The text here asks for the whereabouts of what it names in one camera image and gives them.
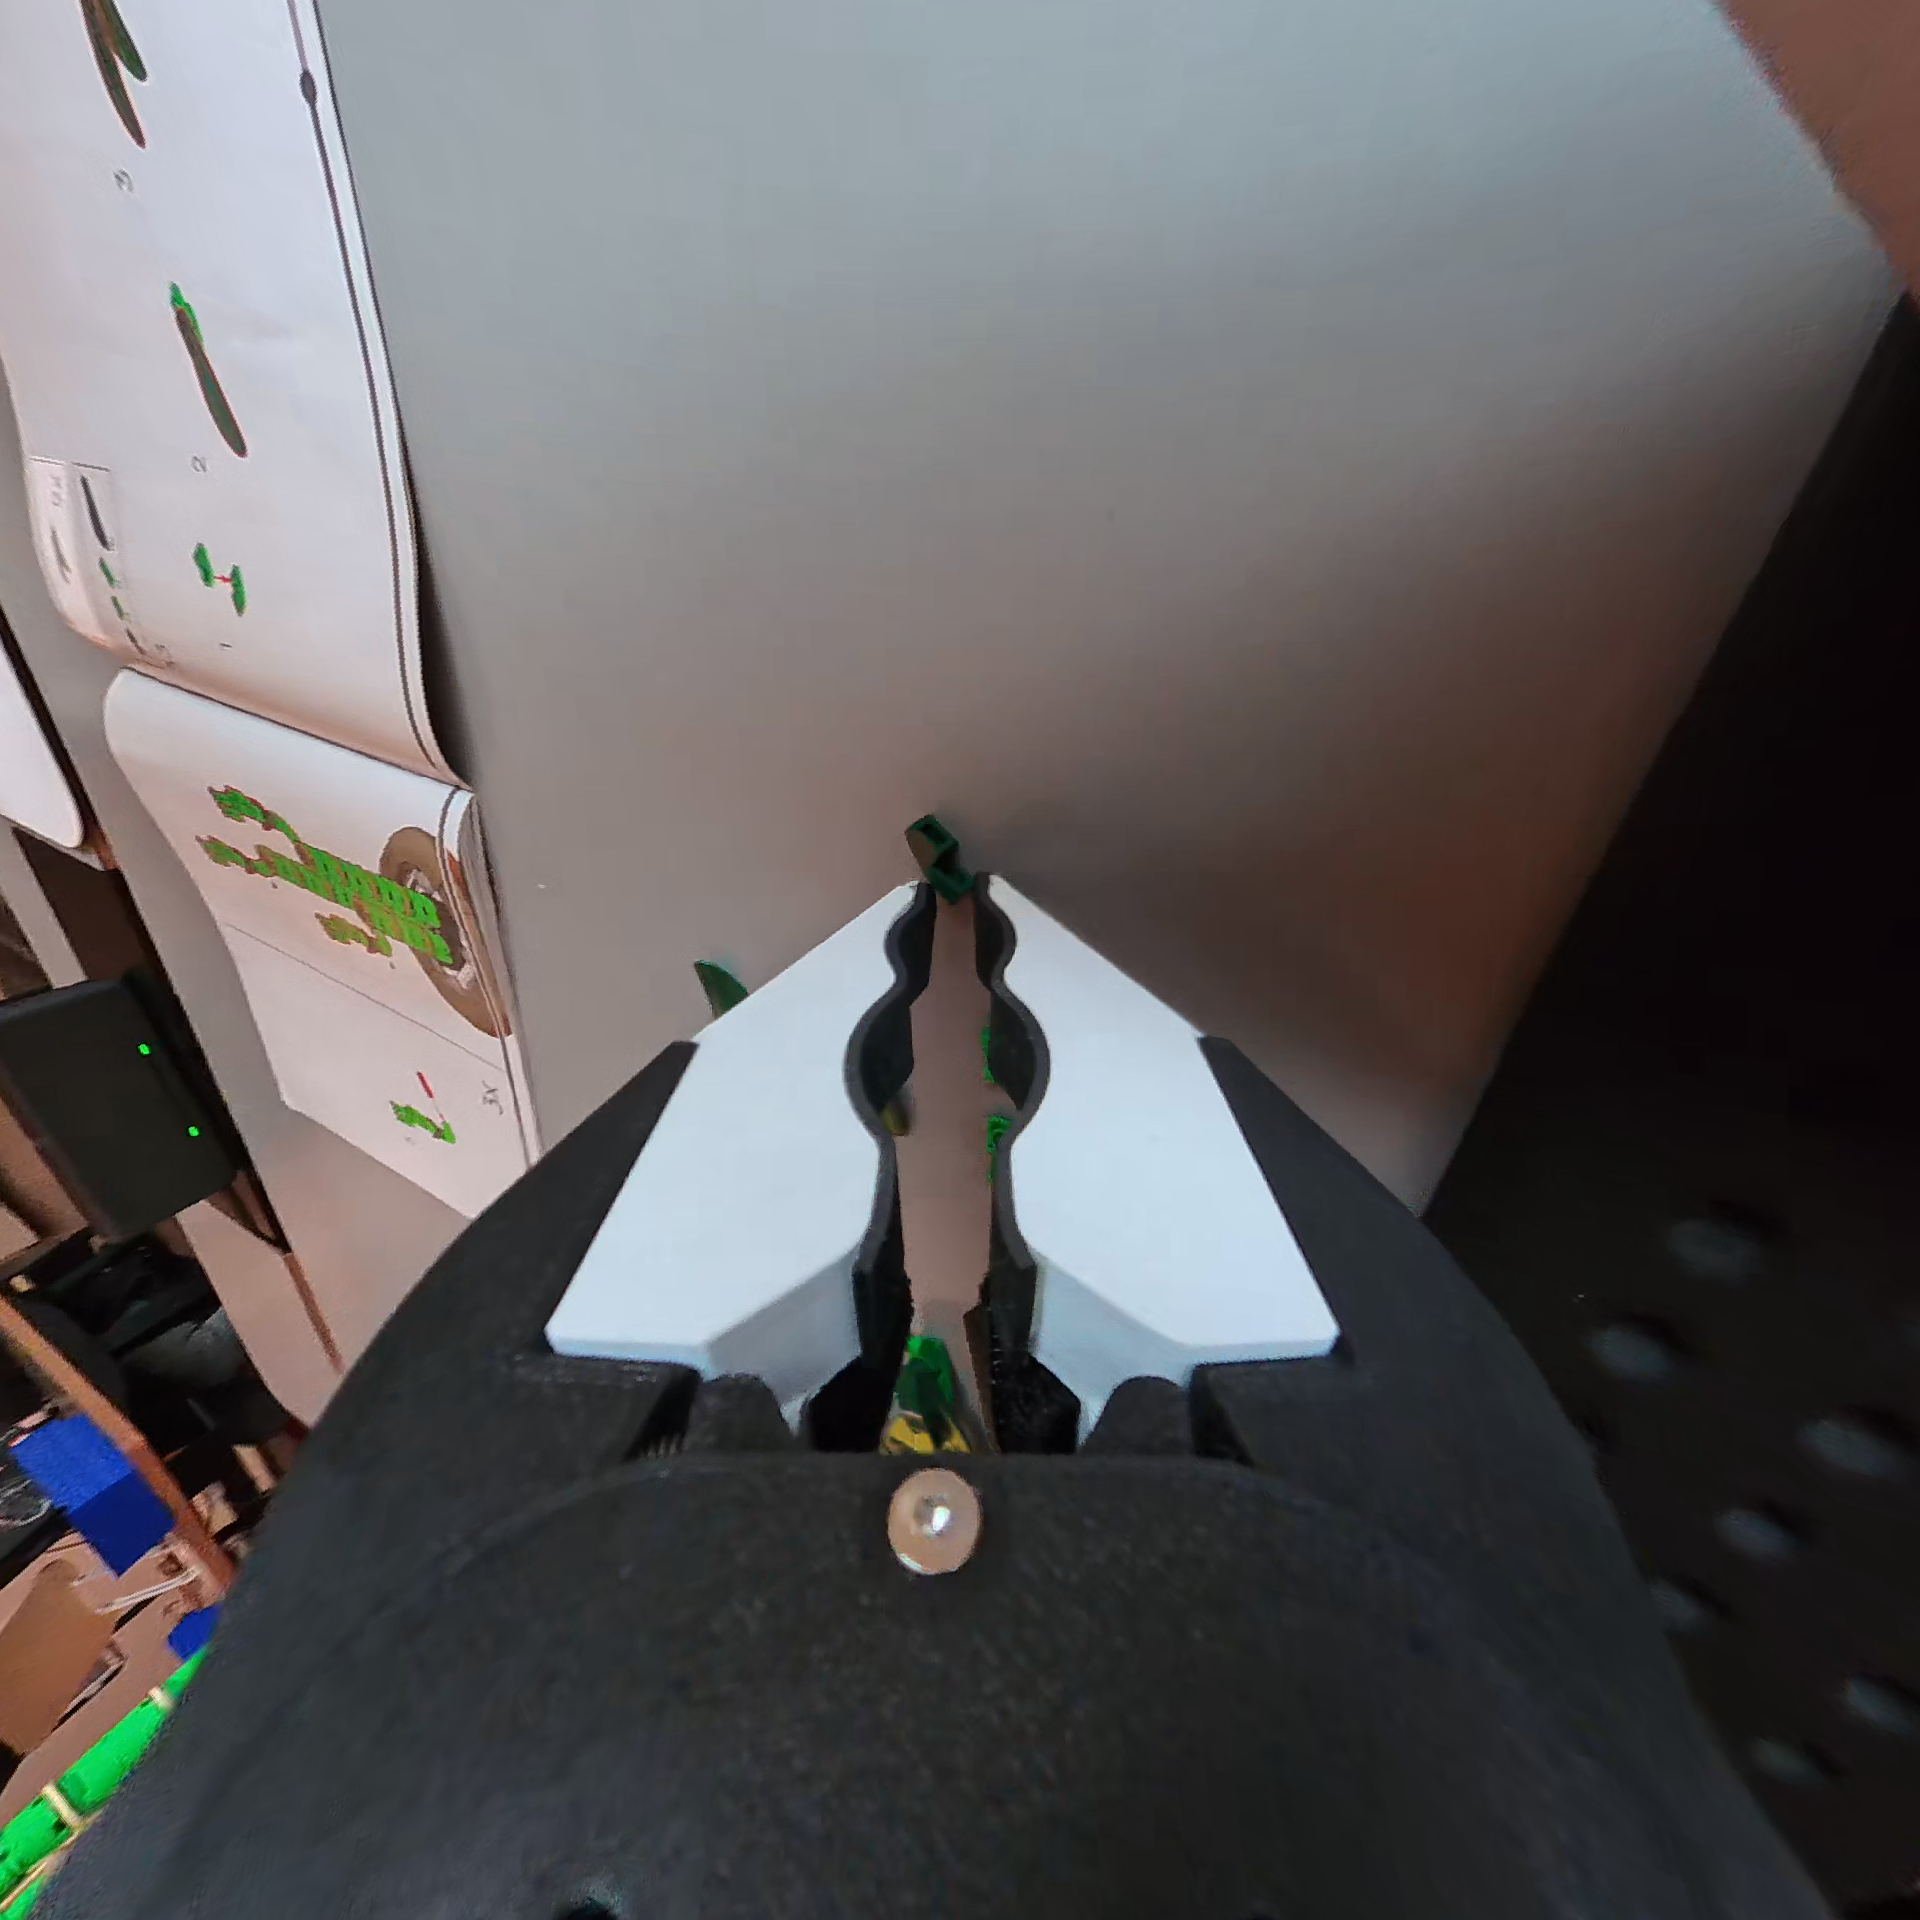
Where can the lego instruction booklet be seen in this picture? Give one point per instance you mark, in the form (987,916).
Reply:
(300,524)

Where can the small blue block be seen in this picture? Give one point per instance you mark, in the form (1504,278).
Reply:
(189,1628)

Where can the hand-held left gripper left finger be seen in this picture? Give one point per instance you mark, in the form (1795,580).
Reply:
(721,1200)

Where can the person's right forearm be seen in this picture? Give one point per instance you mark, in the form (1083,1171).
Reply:
(1860,105)

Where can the black box with green lights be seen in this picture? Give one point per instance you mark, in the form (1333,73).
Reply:
(104,1103)

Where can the large blue block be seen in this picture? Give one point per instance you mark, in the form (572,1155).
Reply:
(82,1484)

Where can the bright green lego pieces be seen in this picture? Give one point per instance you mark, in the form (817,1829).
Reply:
(104,1779)

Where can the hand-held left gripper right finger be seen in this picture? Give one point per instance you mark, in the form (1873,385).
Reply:
(1171,1200)

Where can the black perforated board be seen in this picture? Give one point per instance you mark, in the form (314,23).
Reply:
(1725,1050)

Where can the small green lego leaf piece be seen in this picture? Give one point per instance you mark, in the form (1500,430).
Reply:
(723,987)

